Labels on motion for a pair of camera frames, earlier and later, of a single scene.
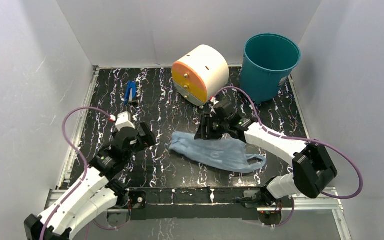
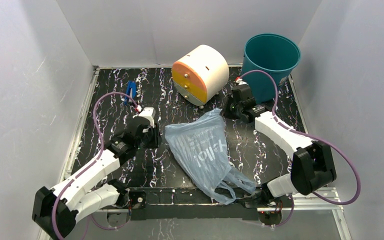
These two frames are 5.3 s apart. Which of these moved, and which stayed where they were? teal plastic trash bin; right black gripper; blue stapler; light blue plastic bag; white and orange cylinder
Moved: light blue plastic bag; right black gripper
Stayed: white and orange cylinder; blue stapler; teal plastic trash bin
